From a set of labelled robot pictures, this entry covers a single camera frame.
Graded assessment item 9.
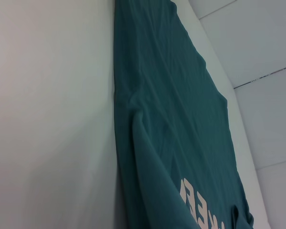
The teal t-shirt with FREE print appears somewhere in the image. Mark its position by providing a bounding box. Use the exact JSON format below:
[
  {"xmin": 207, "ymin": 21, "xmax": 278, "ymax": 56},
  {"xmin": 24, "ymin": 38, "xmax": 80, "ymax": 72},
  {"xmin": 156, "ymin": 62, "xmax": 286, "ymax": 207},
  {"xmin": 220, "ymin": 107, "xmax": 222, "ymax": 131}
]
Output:
[{"xmin": 112, "ymin": 0, "xmax": 255, "ymax": 229}]

